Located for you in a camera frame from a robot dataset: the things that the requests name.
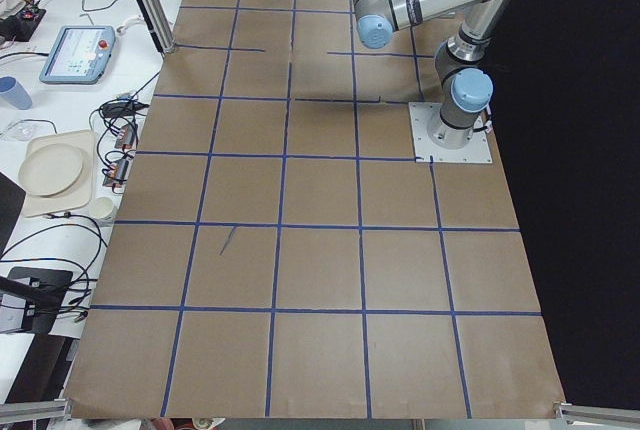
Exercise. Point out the blue plastic cup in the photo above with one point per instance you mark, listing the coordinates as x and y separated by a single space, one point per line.
12 92

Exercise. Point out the near teach pendant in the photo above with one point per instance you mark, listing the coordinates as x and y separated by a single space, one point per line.
79 55

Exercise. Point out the beige tray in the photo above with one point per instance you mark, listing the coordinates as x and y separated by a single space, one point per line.
78 194

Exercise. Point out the white paper cup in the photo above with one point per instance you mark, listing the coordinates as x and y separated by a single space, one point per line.
103 210

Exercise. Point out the beige round plate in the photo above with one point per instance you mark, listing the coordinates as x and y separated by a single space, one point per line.
50 170

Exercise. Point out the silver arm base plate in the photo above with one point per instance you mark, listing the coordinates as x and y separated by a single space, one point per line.
436 142

